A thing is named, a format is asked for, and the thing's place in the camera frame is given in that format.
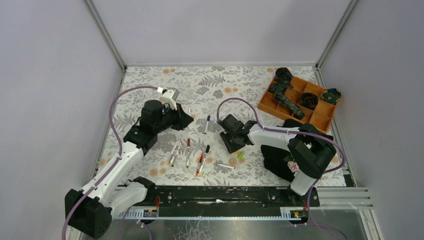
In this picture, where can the dark patterned fabric roll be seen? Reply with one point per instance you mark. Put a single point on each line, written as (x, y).
(278, 90)

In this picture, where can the floral patterned table mat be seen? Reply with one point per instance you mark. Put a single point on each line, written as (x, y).
(203, 90)

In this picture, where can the white pen yellow end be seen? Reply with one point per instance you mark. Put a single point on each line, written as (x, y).
(173, 152)

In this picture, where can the white pen brown cap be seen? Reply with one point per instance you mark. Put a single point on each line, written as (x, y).
(188, 152)

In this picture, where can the dark rolled fabric flower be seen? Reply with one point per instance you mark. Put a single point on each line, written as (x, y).
(283, 75)

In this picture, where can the white pen black cap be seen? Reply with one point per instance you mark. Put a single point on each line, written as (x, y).
(207, 149)

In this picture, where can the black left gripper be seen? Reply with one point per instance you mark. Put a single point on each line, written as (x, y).
(177, 116)

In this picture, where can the black floral cloth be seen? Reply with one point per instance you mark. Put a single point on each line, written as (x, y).
(305, 153)

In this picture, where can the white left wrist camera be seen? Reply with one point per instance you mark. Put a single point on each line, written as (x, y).
(168, 96)

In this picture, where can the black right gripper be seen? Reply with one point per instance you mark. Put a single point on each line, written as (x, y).
(230, 139)

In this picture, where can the clear pen orange end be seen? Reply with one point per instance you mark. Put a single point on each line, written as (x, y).
(200, 163)

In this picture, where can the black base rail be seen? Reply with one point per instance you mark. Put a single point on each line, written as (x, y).
(226, 201)

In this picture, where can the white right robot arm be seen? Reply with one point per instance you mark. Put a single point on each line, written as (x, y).
(279, 137)

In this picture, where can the dark rolled flower in tray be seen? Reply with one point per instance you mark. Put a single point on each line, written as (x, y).
(308, 100)

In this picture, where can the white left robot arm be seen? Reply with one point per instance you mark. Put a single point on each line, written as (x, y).
(92, 208)

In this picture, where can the wooden compartment tray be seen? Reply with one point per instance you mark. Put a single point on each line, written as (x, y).
(321, 116)

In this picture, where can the dark green rolled flower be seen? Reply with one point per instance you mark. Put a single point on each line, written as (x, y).
(331, 96)

